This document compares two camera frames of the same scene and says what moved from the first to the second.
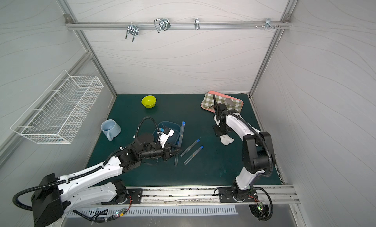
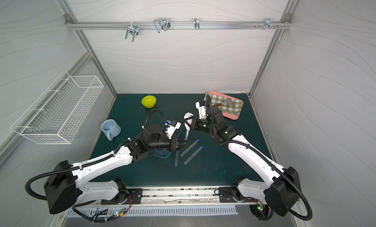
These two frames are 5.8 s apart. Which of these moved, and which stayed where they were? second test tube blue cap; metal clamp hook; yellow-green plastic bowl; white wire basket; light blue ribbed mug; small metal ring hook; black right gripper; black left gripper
Moved: black left gripper; black right gripper
Stayed: second test tube blue cap; yellow-green plastic bowl; white wire basket; small metal ring hook; light blue ribbed mug; metal clamp hook
